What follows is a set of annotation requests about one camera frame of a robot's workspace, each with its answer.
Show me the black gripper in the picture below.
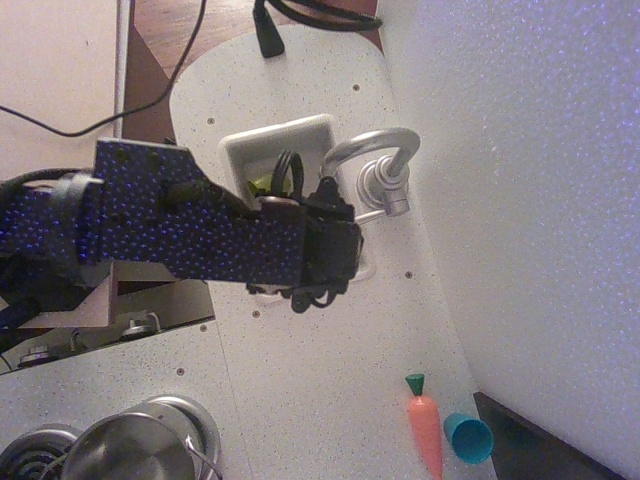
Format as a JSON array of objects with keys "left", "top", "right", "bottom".
[{"left": 247, "top": 177, "right": 364, "bottom": 314}]

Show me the silver curved faucet spout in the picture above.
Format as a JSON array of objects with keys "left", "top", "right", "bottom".
[{"left": 320, "top": 127, "right": 421, "bottom": 177}]

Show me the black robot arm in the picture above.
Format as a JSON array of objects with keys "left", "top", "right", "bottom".
[{"left": 1, "top": 139, "right": 364, "bottom": 330}]

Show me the silver faucet base with lever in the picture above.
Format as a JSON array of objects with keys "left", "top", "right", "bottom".
[{"left": 355, "top": 155, "right": 410, "bottom": 225}]

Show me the green plastic cup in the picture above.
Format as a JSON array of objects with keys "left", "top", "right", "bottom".
[{"left": 248, "top": 174, "right": 272, "bottom": 197}]

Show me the white toy sink basin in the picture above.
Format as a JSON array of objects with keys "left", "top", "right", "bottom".
[{"left": 219, "top": 114, "right": 357, "bottom": 286}]

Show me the orange toy carrot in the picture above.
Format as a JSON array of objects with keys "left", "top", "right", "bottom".
[{"left": 405, "top": 374, "right": 444, "bottom": 480}]

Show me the silver stove burner right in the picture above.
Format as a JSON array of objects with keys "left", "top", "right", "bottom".
[{"left": 126, "top": 394, "right": 222, "bottom": 479}]

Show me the silver stove burner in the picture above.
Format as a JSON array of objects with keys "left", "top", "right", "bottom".
[
  {"left": 126, "top": 394, "right": 222, "bottom": 479},
  {"left": 1, "top": 424, "right": 81, "bottom": 479}
]

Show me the teal plastic cup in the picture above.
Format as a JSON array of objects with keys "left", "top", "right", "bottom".
[{"left": 443, "top": 412, "right": 494, "bottom": 465}]

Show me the stainless steel pot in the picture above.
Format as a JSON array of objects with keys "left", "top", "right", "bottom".
[{"left": 62, "top": 410, "right": 196, "bottom": 479}]

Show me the silver stove burner left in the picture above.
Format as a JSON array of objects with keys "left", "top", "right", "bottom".
[{"left": 1, "top": 424, "right": 81, "bottom": 479}]

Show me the black cable connector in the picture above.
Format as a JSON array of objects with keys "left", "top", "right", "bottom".
[{"left": 252, "top": 0, "right": 285, "bottom": 59}]

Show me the thick black braided cable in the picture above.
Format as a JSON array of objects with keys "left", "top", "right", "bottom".
[{"left": 269, "top": 0, "right": 385, "bottom": 32}]

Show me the thin black cable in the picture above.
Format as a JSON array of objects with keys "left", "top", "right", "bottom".
[{"left": 0, "top": 0, "right": 208, "bottom": 138}]

